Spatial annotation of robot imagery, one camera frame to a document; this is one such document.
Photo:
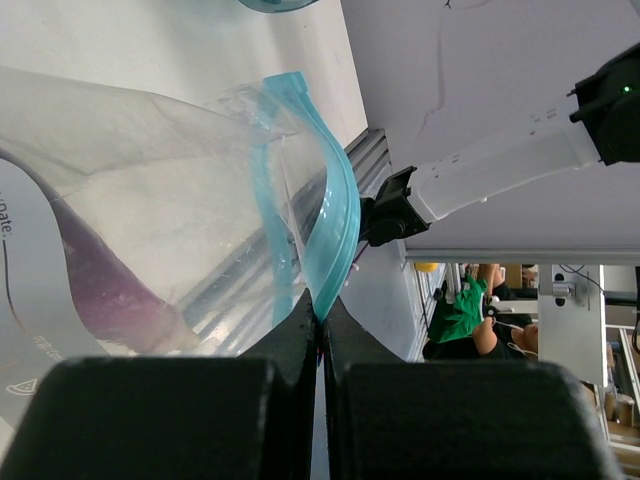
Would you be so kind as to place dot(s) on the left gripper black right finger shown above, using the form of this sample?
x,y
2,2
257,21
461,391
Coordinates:
x,y
392,419

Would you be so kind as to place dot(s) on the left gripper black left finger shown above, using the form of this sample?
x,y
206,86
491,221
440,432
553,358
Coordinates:
x,y
248,417

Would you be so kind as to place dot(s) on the purple toy eggplant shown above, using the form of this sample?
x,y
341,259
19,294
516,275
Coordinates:
x,y
113,304

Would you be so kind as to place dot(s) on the clear zip bag blue zipper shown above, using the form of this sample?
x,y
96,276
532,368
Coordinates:
x,y
127,162

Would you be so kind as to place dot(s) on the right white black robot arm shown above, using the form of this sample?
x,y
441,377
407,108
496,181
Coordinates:
x,y
597,122

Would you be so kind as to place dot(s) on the person in green shirt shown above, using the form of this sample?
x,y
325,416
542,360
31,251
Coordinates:
x,y
460,330

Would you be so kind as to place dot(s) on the white background equipment stand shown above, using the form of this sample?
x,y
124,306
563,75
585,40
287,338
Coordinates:
x,y
571,320

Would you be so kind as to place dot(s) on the teal plastic tray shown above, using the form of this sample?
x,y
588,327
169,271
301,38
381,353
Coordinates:
x,y
277,6

